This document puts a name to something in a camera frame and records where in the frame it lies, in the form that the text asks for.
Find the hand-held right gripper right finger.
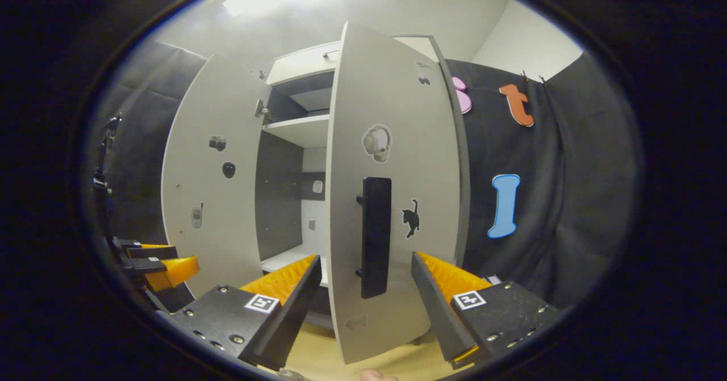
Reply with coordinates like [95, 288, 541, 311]
[410, 250, 563, 370]

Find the black right door handle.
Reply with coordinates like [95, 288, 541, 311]
[356, 177, 392, 300]

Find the white cabinet drawer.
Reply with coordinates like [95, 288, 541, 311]
[266, 41, 341, 86]

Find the white cabinet door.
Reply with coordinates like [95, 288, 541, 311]
[161, 53, 272, 298]
[325, 22, 461, 366]

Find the dark stand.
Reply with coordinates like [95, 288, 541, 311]
[91, 111, 123, 200]

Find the white and grey cabinet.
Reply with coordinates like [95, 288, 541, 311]
[253, 35, 472, 313]

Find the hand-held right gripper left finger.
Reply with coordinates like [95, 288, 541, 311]
[154, 254, 323, 372]

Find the black backdrop cloth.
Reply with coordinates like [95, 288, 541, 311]
[85, 40, 637, 308]

